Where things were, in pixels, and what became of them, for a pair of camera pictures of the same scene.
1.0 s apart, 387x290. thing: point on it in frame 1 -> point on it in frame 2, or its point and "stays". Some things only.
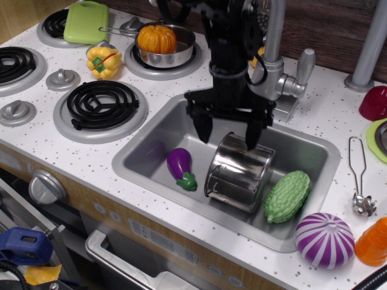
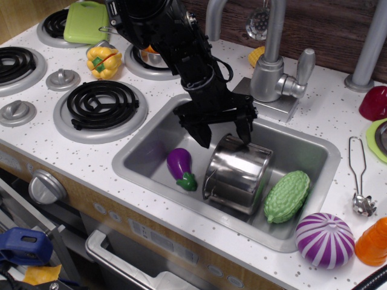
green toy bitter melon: [285, 196] stays
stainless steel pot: [237, 176] stays
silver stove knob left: [17, 113] stays
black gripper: [230, 96] -> [210, 103]
